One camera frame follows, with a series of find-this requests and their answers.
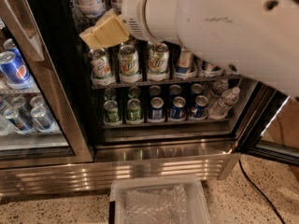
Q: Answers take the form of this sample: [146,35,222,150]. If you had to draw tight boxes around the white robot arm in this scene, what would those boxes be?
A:
[80,0,299,98]

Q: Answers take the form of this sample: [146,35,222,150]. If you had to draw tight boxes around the stainless steel fridge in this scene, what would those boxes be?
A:
[0,0,299,198]

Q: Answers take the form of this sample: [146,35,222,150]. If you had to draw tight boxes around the left glass fridge door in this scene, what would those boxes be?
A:
[0,0,93,169]

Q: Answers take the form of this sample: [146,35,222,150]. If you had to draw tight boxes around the rear water bottle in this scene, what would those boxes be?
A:
[209,79,229,104]

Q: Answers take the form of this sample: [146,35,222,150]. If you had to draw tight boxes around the water bottle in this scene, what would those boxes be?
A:
[209,87,240,119]
[209,79,229,104]

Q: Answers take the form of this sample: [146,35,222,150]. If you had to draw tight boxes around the front water bottle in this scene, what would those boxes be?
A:
[209,87,240,119]

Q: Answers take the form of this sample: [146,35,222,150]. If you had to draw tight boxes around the open right fridge door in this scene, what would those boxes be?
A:
[235,85,299,166]

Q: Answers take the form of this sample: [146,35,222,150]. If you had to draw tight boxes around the front middle 7up can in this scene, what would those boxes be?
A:
[118,45,139,77]

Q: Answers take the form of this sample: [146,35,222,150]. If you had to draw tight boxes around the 7up can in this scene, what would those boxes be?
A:
[118,45,139,77]
[89,49,112,79]
[148,43,169,74]

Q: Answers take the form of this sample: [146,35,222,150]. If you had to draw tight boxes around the front left 7up can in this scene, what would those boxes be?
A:
[89,49,112,79]

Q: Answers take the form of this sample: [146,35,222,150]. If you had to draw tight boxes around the front right 7up can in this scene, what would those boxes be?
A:
[148,43,169,74]

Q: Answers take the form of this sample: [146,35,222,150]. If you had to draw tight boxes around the front green can left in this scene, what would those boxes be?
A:
[104,100,120,123]

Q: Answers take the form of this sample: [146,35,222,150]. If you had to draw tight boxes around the green can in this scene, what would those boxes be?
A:
[127,98,141,121]
[104,100,120,123]

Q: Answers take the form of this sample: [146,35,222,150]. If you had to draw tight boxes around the front green can right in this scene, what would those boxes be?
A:
[127,98,141,121]

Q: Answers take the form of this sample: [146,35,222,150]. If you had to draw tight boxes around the red bull can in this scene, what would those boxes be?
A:
[176,47,193,74]
[204,62,221,72]

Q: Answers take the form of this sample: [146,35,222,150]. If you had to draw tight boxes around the front pepsi can left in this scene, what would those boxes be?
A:
[149,97,164,120]

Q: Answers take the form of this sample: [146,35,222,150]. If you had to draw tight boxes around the large pepsi can behind glass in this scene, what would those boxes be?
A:
[0,51,31,84]

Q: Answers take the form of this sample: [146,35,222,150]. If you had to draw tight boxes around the front pepsi can middle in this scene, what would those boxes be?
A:
[170,96,186,119]

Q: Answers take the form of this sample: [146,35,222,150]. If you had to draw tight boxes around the silver can behind glass right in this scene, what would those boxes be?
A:
[31,105,55,130]

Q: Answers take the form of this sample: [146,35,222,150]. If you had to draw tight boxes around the silver can behind glass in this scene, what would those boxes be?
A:
[31,105,55,130]
[4,107,33,132]

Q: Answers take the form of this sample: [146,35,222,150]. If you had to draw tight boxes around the front pepsi can right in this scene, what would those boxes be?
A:
[190,95,208,118]

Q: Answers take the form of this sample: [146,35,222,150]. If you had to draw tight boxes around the silver can behind glass left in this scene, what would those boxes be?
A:
[4,107,33,132]

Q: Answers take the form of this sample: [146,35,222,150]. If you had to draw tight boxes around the clear plastic bin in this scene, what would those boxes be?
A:
[108,175,210,224]

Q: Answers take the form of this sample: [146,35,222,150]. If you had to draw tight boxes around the bubble wrap sheet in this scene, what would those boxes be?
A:
[124,185,190,224]

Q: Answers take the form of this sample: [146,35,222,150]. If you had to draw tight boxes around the black power cable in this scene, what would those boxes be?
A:
[238,160,287,224]

